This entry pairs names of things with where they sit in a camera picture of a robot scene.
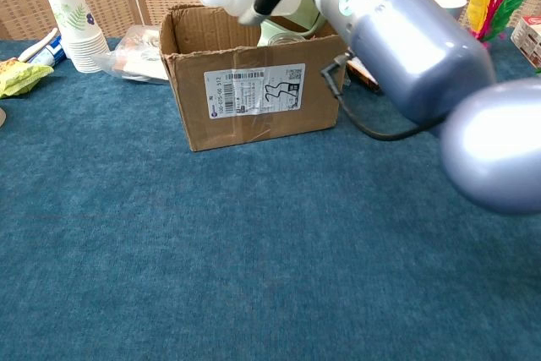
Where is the white red cereal carton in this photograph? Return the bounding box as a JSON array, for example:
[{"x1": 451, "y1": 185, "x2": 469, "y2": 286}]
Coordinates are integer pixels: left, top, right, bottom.
[{"x1": 510, "y1": 15, "x2": 541, "y2": 71}]

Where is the stack of paper cups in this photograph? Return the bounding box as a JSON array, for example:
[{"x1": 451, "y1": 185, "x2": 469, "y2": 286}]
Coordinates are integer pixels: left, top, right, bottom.
[{"x1": 45, "y1": 0, "x2": 112, "y2": 74}]

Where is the yellow green snack bag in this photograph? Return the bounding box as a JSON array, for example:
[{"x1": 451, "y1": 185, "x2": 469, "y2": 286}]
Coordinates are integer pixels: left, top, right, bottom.
[{"x1": 0, "y1": 57, "x2": 56, "y2": 100}]

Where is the brown cardboard box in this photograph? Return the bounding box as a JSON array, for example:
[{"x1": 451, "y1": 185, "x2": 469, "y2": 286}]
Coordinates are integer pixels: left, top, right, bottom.
[{"x1": 157, "y1": 3, "x2": 352, "y2": 153}]

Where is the clear plastic zip bag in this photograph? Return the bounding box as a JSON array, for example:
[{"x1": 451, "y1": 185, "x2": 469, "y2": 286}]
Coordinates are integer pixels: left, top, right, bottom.
[{"x1": 90, "y1": 25, "x2": 171, "y2": 85}]

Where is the light blue cup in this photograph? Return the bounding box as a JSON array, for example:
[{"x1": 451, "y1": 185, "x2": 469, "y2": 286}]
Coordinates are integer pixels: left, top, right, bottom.
[{"x1": 424, "y1": 0, "x2": 468, "y2": 23}]

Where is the light green lint roller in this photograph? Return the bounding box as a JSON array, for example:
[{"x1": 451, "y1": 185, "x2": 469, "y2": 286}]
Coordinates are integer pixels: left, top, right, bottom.
[{"x1": 254, "y1": 0, "x2": 329, "y2": 47}]

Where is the orange brown snack carton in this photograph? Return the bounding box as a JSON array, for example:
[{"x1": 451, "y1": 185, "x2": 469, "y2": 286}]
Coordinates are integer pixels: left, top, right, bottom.
[{"x1": 345, "y1": 57, "x2": 385, "y2": 95}]

